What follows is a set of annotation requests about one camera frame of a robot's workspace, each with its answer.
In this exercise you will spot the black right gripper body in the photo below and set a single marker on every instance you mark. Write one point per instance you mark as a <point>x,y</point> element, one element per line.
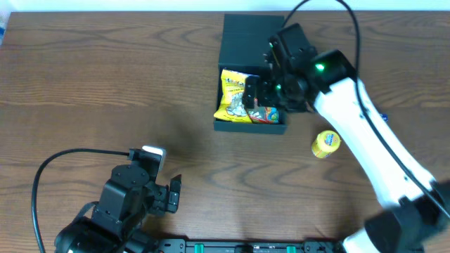
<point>259,91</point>

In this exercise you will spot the yellow round jar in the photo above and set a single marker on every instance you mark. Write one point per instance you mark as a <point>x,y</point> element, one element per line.
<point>326,143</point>

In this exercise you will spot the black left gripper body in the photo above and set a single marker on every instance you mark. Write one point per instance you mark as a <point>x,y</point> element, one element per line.
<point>172,198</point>

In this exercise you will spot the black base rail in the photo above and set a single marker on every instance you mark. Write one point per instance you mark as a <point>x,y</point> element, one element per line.
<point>189,246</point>

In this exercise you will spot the black open gift box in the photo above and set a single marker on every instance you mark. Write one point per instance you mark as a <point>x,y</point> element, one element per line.
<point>245,39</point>

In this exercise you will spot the yellow sunflower seed bag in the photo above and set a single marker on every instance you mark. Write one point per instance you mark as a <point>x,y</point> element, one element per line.
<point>231,108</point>

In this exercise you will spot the colourful Haribo gummy bag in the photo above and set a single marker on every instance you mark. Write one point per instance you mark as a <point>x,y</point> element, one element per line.
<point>263,115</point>

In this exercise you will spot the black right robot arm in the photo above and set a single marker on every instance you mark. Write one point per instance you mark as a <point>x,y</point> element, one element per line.
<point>415,207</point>

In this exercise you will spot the small blue box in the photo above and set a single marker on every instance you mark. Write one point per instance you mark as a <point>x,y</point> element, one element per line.
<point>384,117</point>

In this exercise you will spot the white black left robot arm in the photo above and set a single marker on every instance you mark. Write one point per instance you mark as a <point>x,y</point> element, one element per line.
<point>113,224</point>

